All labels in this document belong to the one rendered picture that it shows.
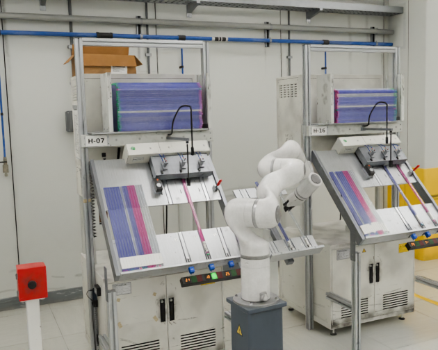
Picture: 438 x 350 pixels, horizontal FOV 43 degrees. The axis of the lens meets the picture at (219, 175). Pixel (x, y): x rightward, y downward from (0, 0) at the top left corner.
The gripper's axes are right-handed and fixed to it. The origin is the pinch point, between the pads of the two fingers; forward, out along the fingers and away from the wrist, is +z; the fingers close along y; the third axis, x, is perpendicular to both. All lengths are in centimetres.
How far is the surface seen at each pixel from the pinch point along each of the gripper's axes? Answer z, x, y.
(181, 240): 8, 7, 66
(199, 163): 4, -36, 42
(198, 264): 6, 22, 62
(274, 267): 18.6, 26.7, 10.9
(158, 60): 87, -190, -2
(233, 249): 5.8, 17.3, 39.5
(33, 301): 29, 18, 139
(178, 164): 6, -38, 55
